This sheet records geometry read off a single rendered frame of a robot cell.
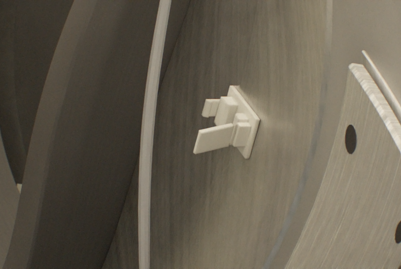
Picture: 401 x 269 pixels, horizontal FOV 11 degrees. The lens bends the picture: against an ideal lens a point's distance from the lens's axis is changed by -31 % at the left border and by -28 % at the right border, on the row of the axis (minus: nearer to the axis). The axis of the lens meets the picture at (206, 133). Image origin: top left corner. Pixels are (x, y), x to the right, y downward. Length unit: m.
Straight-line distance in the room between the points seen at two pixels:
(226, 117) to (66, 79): 0.07
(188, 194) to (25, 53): 0.87
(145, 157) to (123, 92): 0.06
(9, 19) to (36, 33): 0.10
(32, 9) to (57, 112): 0.88
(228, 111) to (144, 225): 0.05
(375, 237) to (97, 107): 0.21
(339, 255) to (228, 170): 0.12
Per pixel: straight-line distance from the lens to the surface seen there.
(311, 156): 0.90
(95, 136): 1.00
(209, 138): 0.93
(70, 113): 0.99
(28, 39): 1.85
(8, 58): 1.74
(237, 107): 0.94
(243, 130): 0.93
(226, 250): 0.96
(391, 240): 0.81
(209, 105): 0.95
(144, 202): 0.95
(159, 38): 0.93
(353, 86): 0.85
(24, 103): 1.82
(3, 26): 1.75
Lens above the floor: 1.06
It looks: 7 degrees down
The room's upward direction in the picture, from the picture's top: 3 degrees clockwise
